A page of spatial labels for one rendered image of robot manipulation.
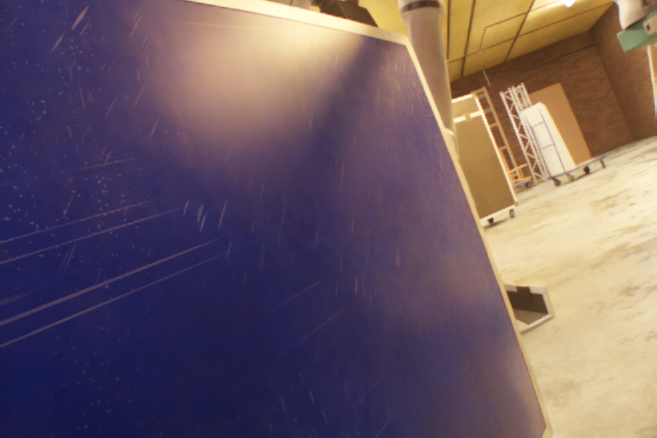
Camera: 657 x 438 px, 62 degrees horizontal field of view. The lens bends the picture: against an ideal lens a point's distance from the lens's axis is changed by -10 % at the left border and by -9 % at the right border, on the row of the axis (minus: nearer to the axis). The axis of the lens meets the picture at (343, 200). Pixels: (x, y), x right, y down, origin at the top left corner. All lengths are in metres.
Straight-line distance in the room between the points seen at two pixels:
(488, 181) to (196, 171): 7.12
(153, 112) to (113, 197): 0.09
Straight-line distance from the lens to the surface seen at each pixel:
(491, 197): 7.56
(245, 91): 0.62
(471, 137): 7.59
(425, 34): 1.56
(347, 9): 1.13
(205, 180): 0.52
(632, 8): 1.75
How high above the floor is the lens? 0.67
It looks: 2 degrees up
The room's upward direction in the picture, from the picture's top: 21 degrees counter-clockwise
